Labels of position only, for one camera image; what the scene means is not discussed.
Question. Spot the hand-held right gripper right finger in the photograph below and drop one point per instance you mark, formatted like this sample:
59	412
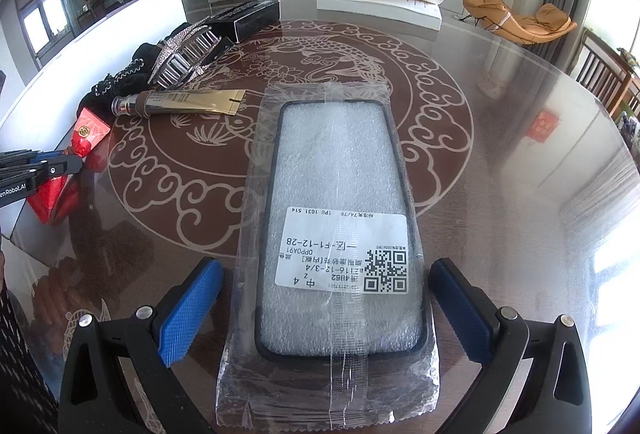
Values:
460	309

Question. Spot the red snack packet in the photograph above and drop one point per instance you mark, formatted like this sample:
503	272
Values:
90	132

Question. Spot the black velvet cloth bundle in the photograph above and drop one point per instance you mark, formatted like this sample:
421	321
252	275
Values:
107	87
142	54

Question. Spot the flat white box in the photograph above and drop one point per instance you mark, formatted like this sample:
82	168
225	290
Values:
380	14

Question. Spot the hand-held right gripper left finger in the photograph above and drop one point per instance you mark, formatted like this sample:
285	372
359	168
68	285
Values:
190	309

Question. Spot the bagged black phone case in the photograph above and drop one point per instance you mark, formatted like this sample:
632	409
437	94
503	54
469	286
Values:
335	214

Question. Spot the dark patterned cloth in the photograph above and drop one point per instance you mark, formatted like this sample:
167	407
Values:
20	364

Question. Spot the dark wooden chair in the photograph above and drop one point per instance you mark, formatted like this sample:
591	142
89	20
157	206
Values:
602	69

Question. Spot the rhinestone hair claw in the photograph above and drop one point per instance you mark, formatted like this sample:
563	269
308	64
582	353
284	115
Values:
182	52

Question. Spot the small black box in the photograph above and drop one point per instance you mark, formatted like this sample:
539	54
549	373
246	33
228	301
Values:
250	19

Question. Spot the orange lounge chair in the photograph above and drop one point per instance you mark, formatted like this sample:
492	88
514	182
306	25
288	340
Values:
520	19

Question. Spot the gold cosmetic tube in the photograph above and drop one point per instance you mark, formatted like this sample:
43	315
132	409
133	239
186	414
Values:
190	103

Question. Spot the white cardboard box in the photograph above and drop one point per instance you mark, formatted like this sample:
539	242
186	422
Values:
100	39

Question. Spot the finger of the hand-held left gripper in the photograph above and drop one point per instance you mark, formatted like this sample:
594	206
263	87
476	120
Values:
47	154
60	167

